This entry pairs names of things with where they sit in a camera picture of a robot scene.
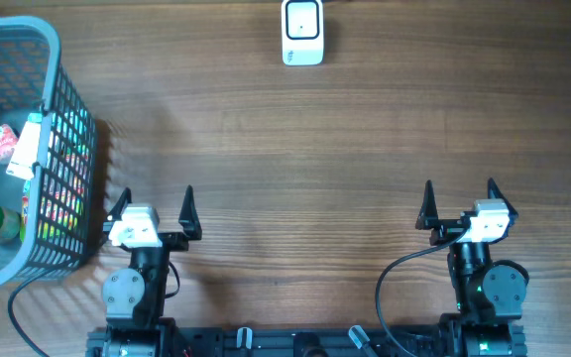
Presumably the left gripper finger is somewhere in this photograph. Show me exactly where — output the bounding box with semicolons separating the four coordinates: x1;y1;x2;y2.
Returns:
178;185;202;241
107;187;132;221

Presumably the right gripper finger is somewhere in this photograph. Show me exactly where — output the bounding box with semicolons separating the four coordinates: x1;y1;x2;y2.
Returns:
487;178;518;220
415;179;438;230

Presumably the Haribo gummy candy bag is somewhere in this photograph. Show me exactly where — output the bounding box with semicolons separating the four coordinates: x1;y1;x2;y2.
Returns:
19;110;91;240

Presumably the white blue carton box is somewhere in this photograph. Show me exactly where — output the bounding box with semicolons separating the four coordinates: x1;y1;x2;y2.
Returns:
6;113;43;180

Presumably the red white tissue pack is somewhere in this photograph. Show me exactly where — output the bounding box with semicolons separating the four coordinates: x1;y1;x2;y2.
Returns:
0;124;18;164

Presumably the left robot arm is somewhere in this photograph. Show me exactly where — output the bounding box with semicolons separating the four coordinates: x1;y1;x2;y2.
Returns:
86;186;202;357

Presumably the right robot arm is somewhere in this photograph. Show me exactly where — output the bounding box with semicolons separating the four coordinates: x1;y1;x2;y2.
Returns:
415;179;529;357

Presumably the white barcode scanner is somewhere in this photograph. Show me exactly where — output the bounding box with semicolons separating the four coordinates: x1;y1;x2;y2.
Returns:
281;0;325;66

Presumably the grey plastic mesh basket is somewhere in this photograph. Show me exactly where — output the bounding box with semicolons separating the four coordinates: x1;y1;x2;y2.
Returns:
0;16;98;286

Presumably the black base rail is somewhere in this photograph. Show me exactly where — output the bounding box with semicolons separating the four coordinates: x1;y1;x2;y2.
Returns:
85;324;528;357

